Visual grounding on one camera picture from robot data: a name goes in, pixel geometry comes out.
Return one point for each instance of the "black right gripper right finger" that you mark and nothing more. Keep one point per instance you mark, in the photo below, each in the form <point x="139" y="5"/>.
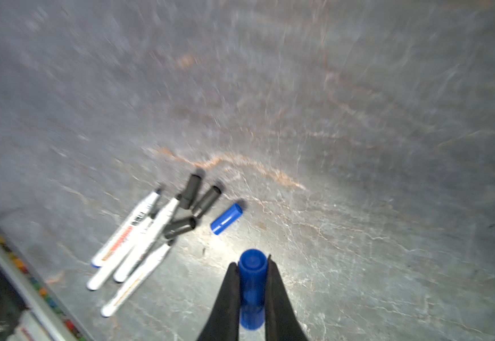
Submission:
<point x="280" y="320"/>

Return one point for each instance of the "blue pen cap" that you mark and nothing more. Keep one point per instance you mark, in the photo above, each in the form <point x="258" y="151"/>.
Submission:
<point x="221" y="223"/>
<point x="253" y="275"/>

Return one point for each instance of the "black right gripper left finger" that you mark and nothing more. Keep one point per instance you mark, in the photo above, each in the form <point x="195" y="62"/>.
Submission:
<point x="224" y="320"/>

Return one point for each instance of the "white marker blue end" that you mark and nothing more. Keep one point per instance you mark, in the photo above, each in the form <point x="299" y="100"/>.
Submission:
<point x="140" y="211"/>

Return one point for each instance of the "white marker pen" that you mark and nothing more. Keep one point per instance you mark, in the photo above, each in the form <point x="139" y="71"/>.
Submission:
<point x="147" y="239"/>
<point x="103" y="274"/>
<point x="136" y="279"/>

